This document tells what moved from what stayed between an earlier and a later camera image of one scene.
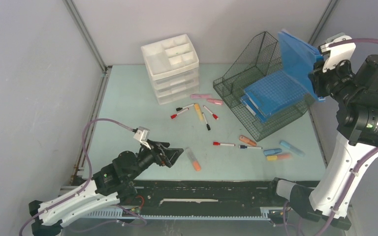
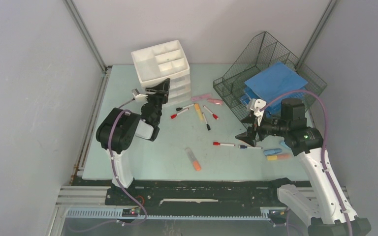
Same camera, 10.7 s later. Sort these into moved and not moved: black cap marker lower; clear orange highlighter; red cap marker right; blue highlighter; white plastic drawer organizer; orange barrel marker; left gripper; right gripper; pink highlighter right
Moved: right gripper; left gripper; white plastic drawer organizer
Not moved: pink highlighter right; blue highlighter; orange barrel marker; clear orange highlighter; black cap marker lower; red cap marker right
